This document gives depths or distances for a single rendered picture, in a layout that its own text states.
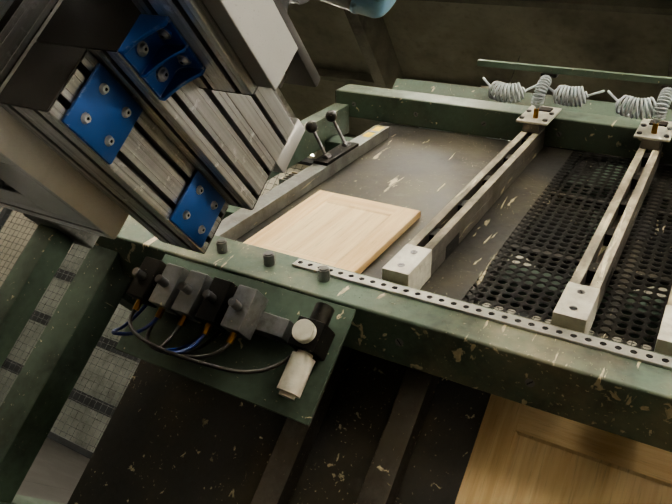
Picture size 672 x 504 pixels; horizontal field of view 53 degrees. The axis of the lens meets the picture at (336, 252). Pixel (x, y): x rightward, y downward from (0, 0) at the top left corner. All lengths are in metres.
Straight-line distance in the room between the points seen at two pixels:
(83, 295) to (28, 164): 0.84
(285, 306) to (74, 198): 0.57
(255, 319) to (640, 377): 0.70
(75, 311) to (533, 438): 1.07
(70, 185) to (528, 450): 0.99
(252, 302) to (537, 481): 0.66
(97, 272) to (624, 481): 1.24
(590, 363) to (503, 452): 0.31
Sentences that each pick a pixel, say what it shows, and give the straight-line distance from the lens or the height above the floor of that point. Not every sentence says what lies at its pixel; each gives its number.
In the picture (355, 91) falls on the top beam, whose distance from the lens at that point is 2.60.
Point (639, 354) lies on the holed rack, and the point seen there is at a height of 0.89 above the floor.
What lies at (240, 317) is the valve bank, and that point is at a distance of 1.30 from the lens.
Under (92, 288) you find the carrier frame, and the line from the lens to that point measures 1.72.
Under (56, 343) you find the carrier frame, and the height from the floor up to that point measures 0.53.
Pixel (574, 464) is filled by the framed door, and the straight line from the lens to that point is 1.44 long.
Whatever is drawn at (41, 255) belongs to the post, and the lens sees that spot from 1.58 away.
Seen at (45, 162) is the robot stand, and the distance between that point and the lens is 0.94.
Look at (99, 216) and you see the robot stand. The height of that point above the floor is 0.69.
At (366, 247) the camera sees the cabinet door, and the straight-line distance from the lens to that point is 1.61.
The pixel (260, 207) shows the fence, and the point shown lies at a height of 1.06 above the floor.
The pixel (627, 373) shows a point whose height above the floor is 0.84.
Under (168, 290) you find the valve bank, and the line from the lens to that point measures 1.41.
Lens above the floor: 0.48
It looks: 18 degrees up
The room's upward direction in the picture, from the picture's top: 24 degrees clockwise
